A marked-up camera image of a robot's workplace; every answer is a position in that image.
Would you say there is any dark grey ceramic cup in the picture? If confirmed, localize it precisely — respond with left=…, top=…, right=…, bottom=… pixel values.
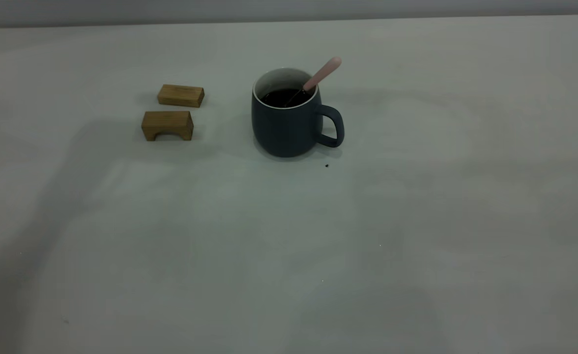
left=251, top=67, right=345, bottom=158

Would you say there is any pink handled metal spoon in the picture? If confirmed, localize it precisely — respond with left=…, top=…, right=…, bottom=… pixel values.
left=284, top=57, right=343, bottom=108

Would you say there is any dark coffee liquid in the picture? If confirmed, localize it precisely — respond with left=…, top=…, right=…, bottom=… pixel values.
left=261, top=88, right=314, bottom=109

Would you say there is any arched wooden block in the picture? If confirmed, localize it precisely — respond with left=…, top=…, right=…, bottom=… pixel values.
left=141, top=111, right=194, bottom=142

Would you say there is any flat wooden block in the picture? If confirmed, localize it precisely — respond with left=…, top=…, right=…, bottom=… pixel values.
left=157, top=84, right=205, bottom=108

